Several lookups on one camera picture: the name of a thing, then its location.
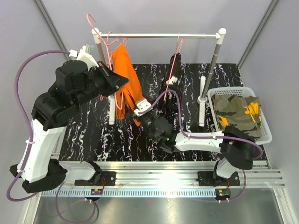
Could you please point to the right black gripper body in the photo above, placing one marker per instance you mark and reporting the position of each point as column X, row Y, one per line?
column 147, row 122

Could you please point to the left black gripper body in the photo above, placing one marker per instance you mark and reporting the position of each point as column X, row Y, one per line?
column 99, row 83

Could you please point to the black and white trousers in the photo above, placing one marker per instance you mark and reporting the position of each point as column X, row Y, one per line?
column 177, row 83

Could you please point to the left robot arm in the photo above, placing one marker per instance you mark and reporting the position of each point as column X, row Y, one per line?
column 76, row 84

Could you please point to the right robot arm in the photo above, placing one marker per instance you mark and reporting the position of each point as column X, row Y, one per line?
column 236, row 149

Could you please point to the white and silver clothes rack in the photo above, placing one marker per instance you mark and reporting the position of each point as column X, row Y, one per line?
column 204, row 82

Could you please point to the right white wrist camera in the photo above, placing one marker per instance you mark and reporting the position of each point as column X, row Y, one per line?
column 141, row 106

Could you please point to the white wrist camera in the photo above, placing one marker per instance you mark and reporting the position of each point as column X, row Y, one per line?
column 141, row 106
column 84, row 54

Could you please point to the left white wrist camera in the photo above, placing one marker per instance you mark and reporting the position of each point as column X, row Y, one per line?
column 84, row 54

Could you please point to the aluminium mounting rail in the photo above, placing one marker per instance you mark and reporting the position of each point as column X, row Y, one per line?
column 169, row 179

